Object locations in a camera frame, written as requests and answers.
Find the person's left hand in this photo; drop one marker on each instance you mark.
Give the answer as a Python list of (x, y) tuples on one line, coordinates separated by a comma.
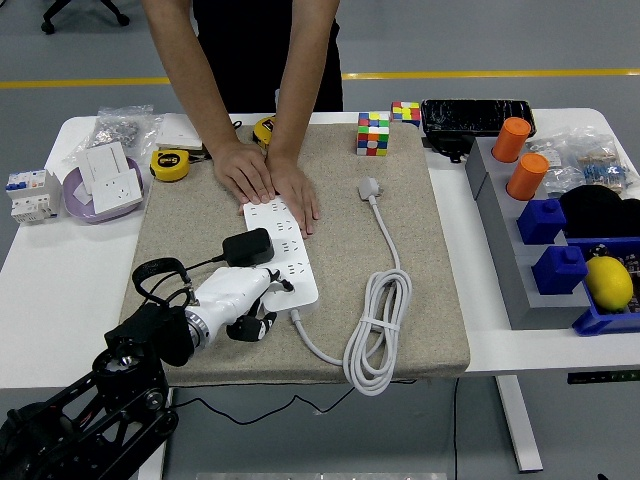
[(296, 192)]

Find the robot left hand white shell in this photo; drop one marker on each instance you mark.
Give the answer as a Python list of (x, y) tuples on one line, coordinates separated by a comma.
[(232, 292)]

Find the person's right hand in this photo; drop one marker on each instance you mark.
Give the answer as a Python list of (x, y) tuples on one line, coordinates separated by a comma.
[(245, 170)]

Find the white power strip board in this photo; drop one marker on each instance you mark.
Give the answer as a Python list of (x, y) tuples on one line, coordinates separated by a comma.
[(262, 220)]

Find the black power adapter plug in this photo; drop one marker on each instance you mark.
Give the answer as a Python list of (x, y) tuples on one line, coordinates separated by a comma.
[(247, 247)]

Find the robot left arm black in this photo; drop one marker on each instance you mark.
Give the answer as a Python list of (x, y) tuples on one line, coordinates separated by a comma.
[(145, 332)]

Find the person's right forearm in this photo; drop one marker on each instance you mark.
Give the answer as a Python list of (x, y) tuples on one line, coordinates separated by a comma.
[(187, 70)]

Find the person's left forearm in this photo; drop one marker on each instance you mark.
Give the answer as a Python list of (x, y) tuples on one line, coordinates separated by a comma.
[(305, 85)]

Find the yellow tape measure black label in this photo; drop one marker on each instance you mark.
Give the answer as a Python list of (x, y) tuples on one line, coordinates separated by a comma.
[(170, 164)]

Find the large Rubik's cube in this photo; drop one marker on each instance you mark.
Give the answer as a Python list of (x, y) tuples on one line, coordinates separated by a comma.
[(373, 133)]

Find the grey-brown fabric mat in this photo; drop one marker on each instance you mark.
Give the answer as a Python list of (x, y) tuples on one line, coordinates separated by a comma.
[(320, 340)]

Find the black table control panel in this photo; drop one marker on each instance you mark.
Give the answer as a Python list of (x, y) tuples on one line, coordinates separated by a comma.
[(600, 377)]

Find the person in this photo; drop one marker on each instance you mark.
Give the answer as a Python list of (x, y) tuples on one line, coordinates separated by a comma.
[(250, 45)]

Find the clear bag of metal parts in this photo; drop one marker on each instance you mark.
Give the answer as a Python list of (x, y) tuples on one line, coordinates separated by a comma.
[(117, 129)]

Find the small Rubik's cube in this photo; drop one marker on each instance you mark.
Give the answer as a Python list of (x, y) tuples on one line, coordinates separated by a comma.
[(406, 114)]

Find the blue plastic bin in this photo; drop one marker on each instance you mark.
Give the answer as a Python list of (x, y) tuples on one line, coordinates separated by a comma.
[(600, 325)]

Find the small black clip device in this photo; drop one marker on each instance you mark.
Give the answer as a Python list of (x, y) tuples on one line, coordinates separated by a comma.
[(450, 145)]

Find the purple bowl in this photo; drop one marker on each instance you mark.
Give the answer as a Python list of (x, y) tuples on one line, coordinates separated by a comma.
[(79, 210)]

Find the glossy black tray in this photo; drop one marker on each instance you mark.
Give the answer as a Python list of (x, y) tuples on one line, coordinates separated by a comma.
[(470, 117)]

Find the yellow lemon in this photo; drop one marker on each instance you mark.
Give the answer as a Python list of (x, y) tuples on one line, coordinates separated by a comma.
[(609, 284)]

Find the blue block with knob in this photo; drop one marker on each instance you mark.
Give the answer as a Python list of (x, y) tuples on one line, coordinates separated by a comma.
[(559, 272), (541, 222)]

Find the grey stepped block holder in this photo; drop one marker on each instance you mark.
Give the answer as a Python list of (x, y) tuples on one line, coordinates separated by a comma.
[(505, 240)]

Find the white blue circuit breaker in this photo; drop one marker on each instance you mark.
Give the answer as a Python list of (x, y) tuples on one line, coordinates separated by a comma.
[(31, 197)]

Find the orange cylinder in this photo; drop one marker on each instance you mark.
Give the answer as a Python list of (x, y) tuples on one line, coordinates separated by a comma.
[(511, 140), (527, 177)]

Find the black office chair base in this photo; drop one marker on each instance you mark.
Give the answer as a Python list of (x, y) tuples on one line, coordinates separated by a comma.
[(85, 10)]

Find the clear bag of small parts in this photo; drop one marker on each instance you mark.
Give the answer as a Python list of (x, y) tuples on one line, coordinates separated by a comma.
[(560, 175)]

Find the black round cloth object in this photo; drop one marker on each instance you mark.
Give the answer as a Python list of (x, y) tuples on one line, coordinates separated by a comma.
[(595, 210)]

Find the clear bag of resistors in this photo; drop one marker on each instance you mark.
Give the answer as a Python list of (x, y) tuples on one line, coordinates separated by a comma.
[(607, 170)]

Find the white wall switch plate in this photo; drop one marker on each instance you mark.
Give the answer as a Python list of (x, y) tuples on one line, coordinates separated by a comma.
[(176, 131)]

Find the white wall socket outlet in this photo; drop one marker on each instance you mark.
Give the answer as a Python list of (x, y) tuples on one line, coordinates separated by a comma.
[(116, 192)]

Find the white switch panel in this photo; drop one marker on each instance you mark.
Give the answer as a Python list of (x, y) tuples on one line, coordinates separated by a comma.
[(101, 160)]

